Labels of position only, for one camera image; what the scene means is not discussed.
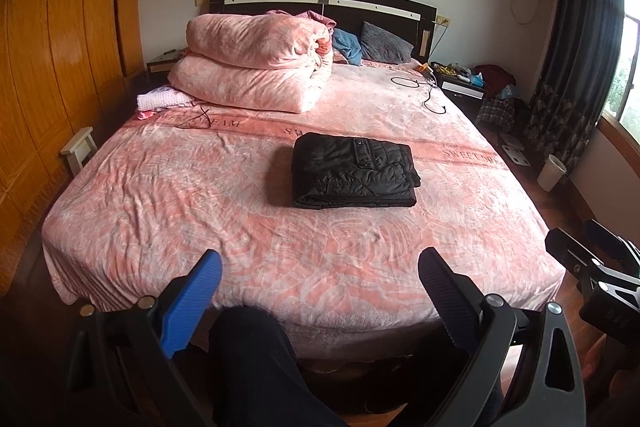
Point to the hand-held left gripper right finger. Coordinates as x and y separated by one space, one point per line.
447 297

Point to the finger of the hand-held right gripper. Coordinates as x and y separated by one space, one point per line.
572 252
612 243

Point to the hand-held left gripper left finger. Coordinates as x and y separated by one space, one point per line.
192 302

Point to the black pants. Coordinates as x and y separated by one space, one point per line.
350 169

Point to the white trash bin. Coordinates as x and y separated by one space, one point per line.
551 172

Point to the person's dark trouser leg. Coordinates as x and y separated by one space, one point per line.
260 367

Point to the bed with pink blanket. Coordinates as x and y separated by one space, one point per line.
200 197

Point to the window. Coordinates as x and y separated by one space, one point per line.
627 67

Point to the red clothing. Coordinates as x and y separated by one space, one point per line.
492 77

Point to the white small stool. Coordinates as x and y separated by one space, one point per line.
77 147

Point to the dark nightstand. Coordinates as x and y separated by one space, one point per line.
462 92
162 62

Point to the light blue plastic bag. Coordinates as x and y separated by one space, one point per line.
475 79

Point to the white knitted cloth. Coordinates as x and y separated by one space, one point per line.
162 99

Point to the dark patterned curtain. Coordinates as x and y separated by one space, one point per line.
575 32

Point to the folded pink quilt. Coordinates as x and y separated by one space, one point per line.
250 57

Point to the grey pillow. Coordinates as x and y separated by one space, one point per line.
385 43

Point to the blue cloth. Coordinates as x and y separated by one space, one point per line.
347 46

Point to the wooden wardrobe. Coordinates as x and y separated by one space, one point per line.
55 57

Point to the dark wooden headboard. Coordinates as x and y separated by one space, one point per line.
380 9

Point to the pink crumpled cloth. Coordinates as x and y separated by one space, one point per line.
300 18

